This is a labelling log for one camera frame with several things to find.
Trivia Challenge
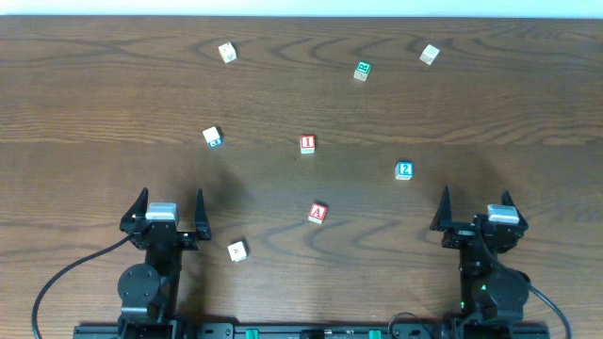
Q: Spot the blue number 2 block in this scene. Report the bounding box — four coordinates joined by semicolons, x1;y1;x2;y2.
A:
395;162;414;181

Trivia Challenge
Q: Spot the wooden block near base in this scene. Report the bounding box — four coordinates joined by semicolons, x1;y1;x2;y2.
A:
227;241;248;262

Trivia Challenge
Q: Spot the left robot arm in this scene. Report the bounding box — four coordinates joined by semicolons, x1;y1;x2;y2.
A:
118;188;211;338

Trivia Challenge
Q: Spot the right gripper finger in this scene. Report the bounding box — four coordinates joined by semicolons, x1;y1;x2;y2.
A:
501;191;529;231
430;186;453;232

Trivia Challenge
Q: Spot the plain wooden block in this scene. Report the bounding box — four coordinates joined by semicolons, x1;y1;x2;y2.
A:
419;44;440;66
218;42;237;63

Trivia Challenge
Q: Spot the plain wooden block far right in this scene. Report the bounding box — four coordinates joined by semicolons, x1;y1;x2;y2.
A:
419;44;440;66

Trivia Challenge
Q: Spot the red letter I block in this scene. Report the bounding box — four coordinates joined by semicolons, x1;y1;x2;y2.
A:
300;135;316;154

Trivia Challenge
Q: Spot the red letter A block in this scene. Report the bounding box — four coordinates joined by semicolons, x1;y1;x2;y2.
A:
308;203;328;224

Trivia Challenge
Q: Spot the green letter wooden block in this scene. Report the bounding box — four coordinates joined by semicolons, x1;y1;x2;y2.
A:
353;60;372;82

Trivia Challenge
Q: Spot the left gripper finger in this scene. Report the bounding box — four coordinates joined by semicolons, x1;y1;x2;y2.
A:
120;187;149;232
193;188;212;240

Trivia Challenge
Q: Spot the plain wooden block far left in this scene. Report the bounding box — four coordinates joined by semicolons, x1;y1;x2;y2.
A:
218;42;237;63

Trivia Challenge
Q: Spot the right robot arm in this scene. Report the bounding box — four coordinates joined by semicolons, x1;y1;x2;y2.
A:
430;186;530;338

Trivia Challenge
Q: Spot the wooden block blue side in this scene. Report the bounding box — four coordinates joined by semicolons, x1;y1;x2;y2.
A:
203;126;222;148

